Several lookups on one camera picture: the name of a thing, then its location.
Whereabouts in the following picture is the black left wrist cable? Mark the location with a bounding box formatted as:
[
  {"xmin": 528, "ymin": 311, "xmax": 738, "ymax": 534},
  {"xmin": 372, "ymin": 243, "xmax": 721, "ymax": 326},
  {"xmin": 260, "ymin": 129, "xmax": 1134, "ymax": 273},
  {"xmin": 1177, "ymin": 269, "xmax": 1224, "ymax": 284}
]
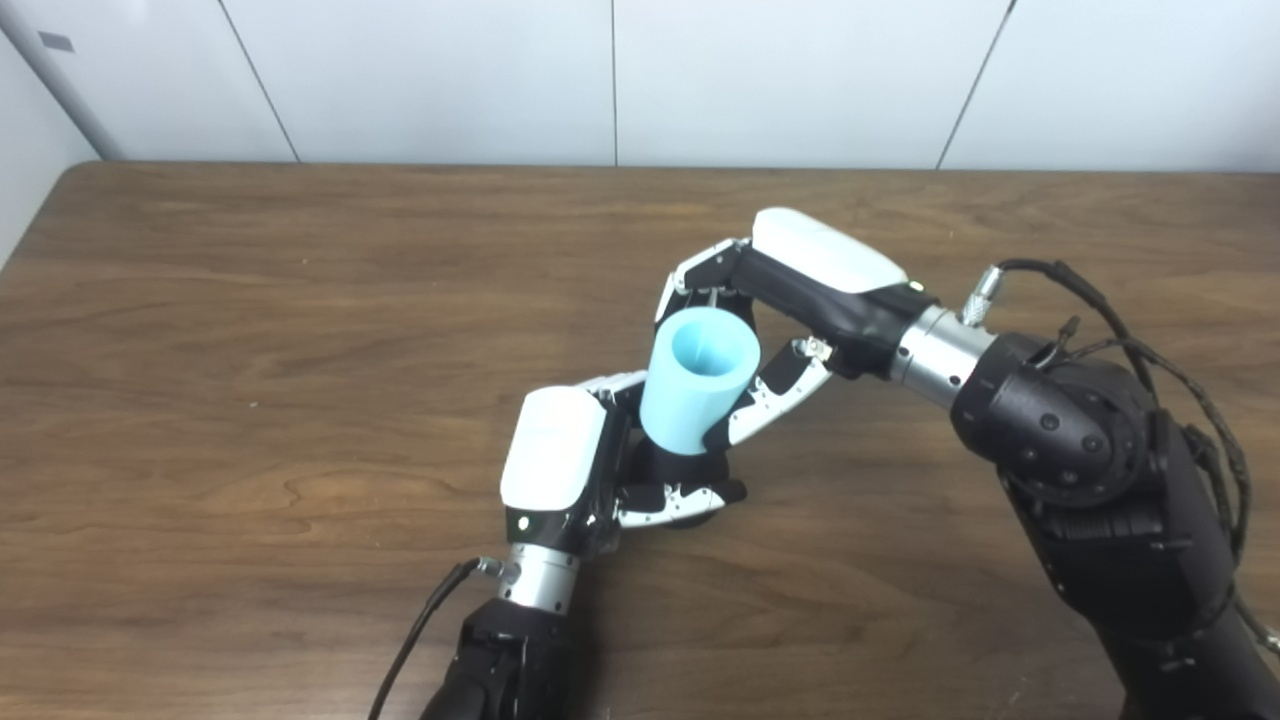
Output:
[{"xmin": 367, "ymin": 557, "xmax": 521, "ymax": 720}]

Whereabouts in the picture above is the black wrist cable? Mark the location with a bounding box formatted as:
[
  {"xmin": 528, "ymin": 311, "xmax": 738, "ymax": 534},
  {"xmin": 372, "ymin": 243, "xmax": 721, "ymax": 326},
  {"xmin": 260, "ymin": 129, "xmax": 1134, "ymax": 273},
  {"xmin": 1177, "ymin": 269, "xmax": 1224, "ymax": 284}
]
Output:
[
  {"xmin": 367, "ymin": 557, "xmax": 521, "ymax": 720},
  {"xmin": 962, "ymin": 258, "xmax": 1280, "ymax": 656}
]

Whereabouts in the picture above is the black funnel-shaped nozzle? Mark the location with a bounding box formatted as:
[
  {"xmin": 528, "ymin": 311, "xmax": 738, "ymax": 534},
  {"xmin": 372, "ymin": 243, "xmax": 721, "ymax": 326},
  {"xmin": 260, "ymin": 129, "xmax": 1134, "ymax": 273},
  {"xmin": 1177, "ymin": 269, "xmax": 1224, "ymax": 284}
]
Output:
[{"xmin": 625, "ymin": 435, "xmax": 736, "ymax": 531}]

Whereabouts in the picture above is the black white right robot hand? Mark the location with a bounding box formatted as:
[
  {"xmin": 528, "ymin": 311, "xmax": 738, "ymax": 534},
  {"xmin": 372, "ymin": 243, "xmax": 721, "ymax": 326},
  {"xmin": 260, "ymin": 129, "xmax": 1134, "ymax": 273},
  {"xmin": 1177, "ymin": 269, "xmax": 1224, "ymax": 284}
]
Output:
[{"xmin": 654, "ymin": 207, "xmax": 941, "ymax": 451}]

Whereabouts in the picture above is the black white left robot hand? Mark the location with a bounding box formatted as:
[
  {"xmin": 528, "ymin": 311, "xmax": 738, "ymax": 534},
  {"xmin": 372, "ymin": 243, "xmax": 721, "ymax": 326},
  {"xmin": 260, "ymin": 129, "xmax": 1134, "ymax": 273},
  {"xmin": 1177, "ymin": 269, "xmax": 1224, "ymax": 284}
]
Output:
[{"xmin": 500, "ymin": 370, "xmax": 749, "ymax": 561}]

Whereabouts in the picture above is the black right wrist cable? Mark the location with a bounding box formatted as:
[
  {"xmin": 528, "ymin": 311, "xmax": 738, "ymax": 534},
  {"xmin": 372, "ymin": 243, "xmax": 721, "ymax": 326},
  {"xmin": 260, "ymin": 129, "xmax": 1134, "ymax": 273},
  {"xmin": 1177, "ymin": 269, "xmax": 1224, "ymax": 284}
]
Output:
[{"xmin": 962, "ymin": 258, "xmax": 1280, "ymax": 656}]

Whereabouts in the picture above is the grey wall corner post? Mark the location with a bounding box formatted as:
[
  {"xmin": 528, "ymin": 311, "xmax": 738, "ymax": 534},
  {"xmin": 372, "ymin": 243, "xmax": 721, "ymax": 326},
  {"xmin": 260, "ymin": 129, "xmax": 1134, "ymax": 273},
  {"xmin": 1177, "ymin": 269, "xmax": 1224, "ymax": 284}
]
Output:
[{"xmin": 0, "ymin": 0, "xmax": 126, "ymax": 161}]

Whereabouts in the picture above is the light-blue hose piece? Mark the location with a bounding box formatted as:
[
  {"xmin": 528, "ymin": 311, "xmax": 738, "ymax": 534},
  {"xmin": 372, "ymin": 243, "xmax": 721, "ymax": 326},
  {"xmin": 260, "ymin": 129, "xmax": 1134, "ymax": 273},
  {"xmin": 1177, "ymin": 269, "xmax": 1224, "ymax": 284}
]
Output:
[{"xmin": 639, "ymin": 307, "xmax": 762, "ymax": 458}]

